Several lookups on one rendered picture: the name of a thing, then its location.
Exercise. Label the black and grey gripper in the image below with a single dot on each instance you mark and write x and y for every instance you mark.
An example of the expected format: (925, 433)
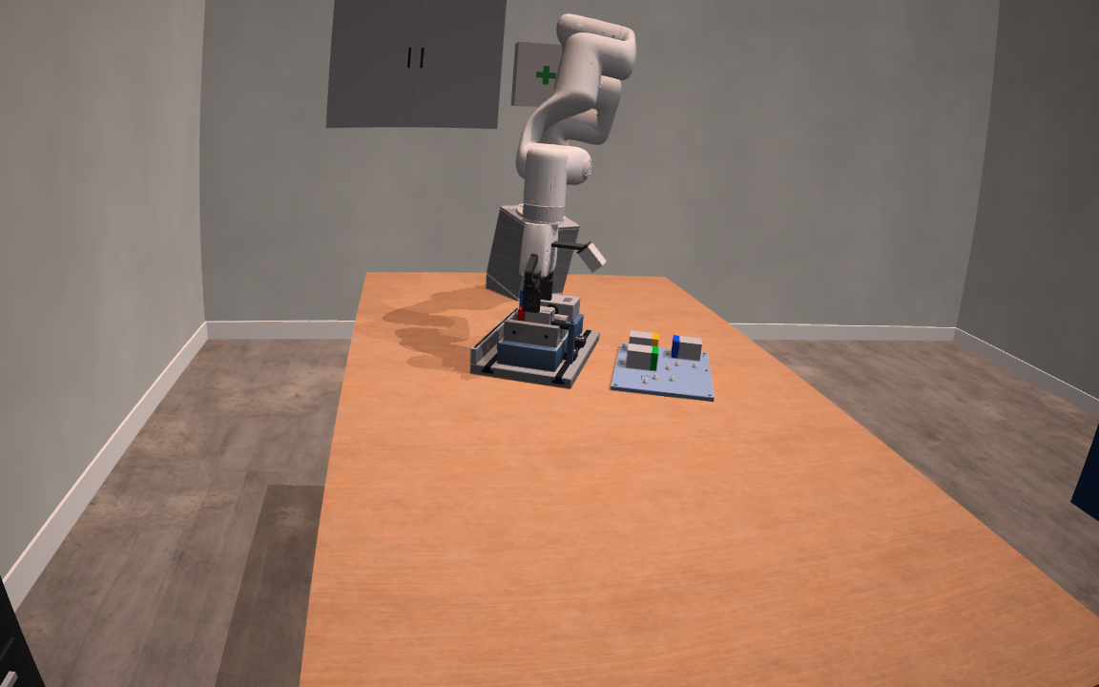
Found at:
(536, 247)

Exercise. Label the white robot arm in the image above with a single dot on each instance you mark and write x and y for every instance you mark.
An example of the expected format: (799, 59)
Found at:
(545, 168)

